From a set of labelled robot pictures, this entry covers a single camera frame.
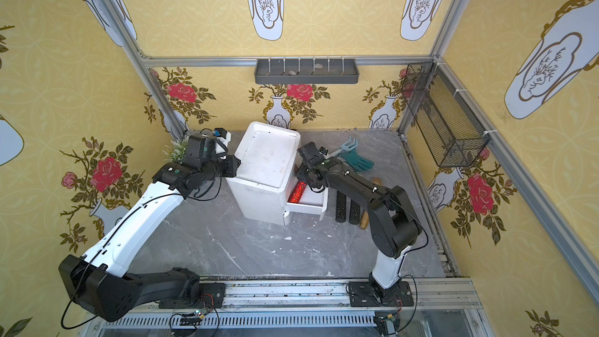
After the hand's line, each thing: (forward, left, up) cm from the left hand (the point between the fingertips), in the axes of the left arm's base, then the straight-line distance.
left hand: (237, 161), depth 78 cm
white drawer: (-7, -25, -16) cm, 31 cm away
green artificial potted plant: (+8, +24, -4) cm, 26 cm away
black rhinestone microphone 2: (-10, -42, -21) cm, 48 cm away
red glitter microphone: (-5, -20, -13) cm, 24 cm away
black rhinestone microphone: (-8, -37, -20) cm, 43 cm away
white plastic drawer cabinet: (+3, -10, -1) cm, 10 cm away
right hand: (+2, -19, -13) cm, 23 cm away
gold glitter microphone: (-13, -45, -21) cm, 52 cm away
